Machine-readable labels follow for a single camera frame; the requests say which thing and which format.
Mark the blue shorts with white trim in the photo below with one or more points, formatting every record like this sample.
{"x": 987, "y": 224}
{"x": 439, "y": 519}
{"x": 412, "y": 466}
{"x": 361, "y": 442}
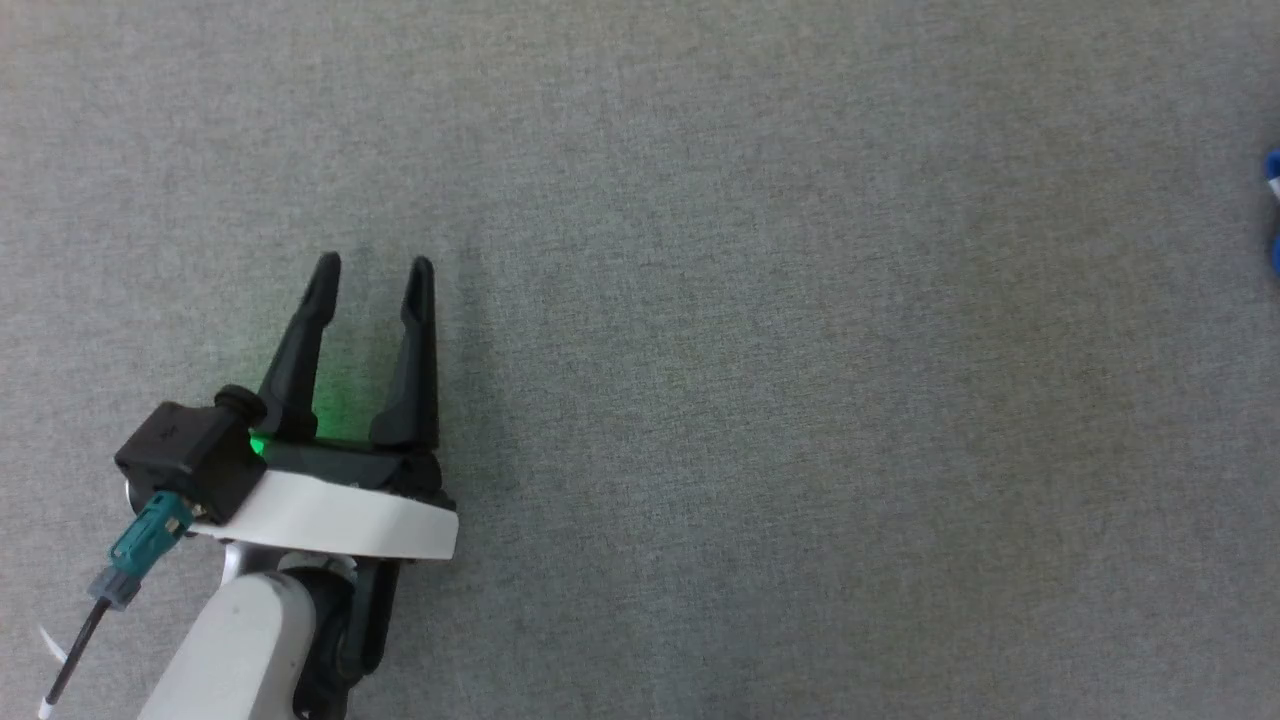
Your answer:
{"x": 1274, "y": 170}

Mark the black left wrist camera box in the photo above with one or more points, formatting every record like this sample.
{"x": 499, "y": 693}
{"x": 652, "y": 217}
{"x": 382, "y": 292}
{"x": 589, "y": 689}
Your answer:
{"x": 185, "y": 450}

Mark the grey fabric sofa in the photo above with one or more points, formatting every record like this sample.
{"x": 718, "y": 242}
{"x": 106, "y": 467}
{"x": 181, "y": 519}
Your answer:
{"x": 800, "y": 400}

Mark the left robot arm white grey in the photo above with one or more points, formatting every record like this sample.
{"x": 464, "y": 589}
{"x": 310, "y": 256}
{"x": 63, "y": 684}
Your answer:
{"x": 240, "y": 650}

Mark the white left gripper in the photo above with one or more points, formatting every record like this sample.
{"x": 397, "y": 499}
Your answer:
{"x": 340, "y": 510}

